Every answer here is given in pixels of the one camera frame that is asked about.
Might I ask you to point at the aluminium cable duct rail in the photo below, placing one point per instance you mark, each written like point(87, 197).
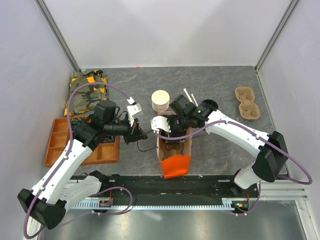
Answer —
point(97, 204)

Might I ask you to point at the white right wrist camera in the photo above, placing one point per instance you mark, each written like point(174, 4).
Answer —
point(160, 123)

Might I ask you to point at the white wrapped straw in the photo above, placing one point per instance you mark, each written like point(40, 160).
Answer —
point(187, 94)
point(194, 100)

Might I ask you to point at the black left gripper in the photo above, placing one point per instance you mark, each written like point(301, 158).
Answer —
point(136, 133)

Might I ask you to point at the stack of paper cups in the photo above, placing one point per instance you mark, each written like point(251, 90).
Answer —
point(160, 100)

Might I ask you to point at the orange paper bag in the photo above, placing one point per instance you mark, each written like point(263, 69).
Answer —
point(175, 157)

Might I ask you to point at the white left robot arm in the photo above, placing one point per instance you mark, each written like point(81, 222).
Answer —
point(48, 201)

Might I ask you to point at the orange wooden compartment tray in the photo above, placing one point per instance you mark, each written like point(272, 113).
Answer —
point(105, 153)

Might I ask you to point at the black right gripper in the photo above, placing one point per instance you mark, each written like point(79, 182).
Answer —
point(173, 134)

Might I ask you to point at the cardboard cup carrier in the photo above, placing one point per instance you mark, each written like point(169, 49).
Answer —
point(170, 150)
point(247, 107)

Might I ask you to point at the stack of black lids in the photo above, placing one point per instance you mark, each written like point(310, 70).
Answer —
point(212, 103)

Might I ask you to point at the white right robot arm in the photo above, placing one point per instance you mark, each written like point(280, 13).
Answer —
point(268, 149)

